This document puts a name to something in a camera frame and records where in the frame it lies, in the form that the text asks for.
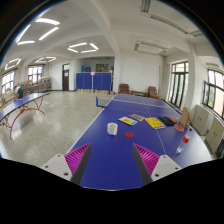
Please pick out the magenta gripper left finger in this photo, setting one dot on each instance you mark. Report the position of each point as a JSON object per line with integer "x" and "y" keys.
{"x": 70, "y": 166}

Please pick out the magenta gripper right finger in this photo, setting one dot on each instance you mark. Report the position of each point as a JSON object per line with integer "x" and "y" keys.
{"x": 151, "y": 166}

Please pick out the red round lid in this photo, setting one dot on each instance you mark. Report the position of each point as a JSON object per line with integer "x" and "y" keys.
{"x": 129, "y": 135}

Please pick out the clear bottle red label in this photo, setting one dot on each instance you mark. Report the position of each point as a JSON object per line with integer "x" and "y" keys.
{"x": 184, "y": 141}

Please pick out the yellow book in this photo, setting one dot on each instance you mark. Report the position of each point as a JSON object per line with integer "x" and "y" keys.
{"x": 155, "y": 123}

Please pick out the red table tennis paddle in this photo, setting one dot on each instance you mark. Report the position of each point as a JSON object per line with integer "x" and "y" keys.
{"x": 179, "y": 128}

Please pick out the black paddle case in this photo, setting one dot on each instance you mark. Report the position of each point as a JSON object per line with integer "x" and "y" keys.
{"x": 167, "y": 120}

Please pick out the red paddle near case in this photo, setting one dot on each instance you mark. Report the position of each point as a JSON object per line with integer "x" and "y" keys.
{"x": 174, "y": 120}

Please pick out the yellow blue booklet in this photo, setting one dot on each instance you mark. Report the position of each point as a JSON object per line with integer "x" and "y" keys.
{"x": 128, "y": 121}

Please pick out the grey patterned booklet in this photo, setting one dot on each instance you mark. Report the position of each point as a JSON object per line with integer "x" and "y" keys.
{"x": 137, "y": 117}

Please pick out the white paper cup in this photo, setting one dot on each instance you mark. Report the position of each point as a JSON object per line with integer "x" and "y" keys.
{"x": 112, "y": 129}

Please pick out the brown paper bag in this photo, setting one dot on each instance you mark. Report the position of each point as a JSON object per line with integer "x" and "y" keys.
{"x": 186, "y": 117}

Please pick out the table tennis net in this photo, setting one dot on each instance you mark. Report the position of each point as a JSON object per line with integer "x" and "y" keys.
{"x": 102, "y": 102}

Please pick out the beige radiator cabinet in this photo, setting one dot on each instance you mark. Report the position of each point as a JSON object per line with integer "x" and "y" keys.
{"x": 209, "y": 126}

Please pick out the right brown armchair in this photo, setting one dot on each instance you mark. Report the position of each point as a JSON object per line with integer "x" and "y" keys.
{"x": 152, "y": 92}

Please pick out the brown armchair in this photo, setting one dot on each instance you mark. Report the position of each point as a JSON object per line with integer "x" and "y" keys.
{"x": 152, "y": 92}
{"x": 123, "y": 88}

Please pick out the left brown armchair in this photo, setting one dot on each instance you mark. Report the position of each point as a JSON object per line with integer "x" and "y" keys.
{"x": 123, "y": 88}

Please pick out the folded blue ping-pong tables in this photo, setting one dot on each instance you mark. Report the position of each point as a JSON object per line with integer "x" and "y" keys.
{"x": 94, "y": 80}

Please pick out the person in dark clothes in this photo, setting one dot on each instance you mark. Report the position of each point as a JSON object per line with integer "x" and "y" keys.
{"x": 18, "y": 92}

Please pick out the dark wooden door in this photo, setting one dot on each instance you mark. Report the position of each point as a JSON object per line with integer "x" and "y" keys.
{"x": 65, "y": 77}

